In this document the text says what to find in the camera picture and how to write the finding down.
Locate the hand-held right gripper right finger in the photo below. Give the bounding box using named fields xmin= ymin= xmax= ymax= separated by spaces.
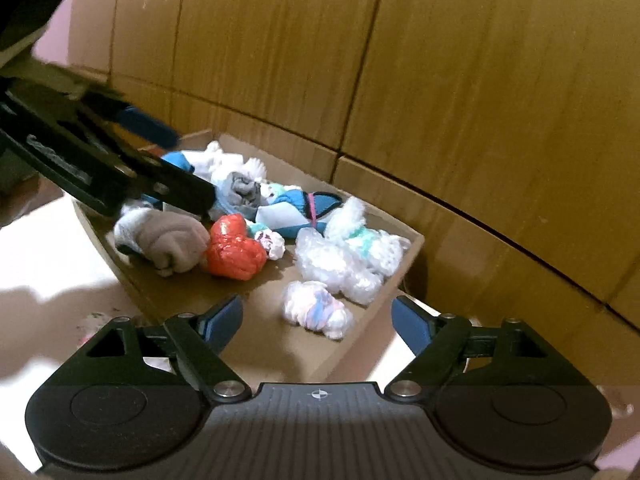
xmin=384 ymin=296 xmax=576 ymax=403

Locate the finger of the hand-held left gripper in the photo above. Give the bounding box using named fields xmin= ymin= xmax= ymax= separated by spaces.
xmin=120 ymin=151 xmax=217 ymax=219
xmin=45 ymin=62 xmax=182 ymax=150

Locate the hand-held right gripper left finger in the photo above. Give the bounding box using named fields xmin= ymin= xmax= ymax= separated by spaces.
xmin=65 ymin=295 xmax=251 ymax=406

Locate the white ruffled sock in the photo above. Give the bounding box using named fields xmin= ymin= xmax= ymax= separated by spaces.
xmin=192 ymin=140 xmax=251 ymax=186

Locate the grey fluffy sock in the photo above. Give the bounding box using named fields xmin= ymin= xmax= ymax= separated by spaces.
xmin=137 ymin=210 xmax=211 ymax=278

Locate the grey and blue sock bundle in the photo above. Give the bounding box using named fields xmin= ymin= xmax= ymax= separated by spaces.
xmin=215 ymin=170 xmax=263 ymax=218

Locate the cardboard box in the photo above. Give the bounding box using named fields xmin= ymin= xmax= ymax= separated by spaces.
xmin=72 ymin=129 xmax=426 ymax=383

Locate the red plastic bundle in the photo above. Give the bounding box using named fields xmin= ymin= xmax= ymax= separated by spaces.
xmin=205 ymin=213 xmax=268 ymax=282

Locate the clear plastic bag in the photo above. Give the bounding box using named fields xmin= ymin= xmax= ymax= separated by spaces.
xmin=294 ymin=227 xmax=383 ymax=306

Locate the small white green sock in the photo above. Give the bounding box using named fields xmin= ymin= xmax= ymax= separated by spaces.
xmin=260 ymin=182 xmax=296 ymax=206

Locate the plastic-wrapped pastel sock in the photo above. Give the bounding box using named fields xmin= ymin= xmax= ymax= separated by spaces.
xmin=281 ymin=280 xmax=355 ymax=342

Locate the plastic-wrapped white teal sock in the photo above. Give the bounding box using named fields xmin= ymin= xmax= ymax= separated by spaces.
xmin=325 ymin=196 xmax=413 ymax=281

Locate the blue and white sock ball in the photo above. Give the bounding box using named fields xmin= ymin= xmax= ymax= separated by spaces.
xmin=255 ymin=190 xmax=348 ymax=238

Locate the wooden wardrobe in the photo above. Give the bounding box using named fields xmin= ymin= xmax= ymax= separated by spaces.
xmin=65 ymin=0 xmax=640 ymax=331

